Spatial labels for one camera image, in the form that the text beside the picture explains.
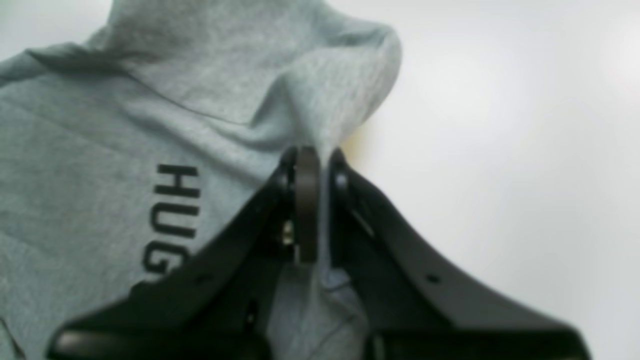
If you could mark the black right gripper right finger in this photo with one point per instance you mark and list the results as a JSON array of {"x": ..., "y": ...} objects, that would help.
[{"x": 418, "y": 304}]

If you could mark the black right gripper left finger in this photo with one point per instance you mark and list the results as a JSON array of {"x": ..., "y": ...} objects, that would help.
[{"x": 216, "y": 306}]

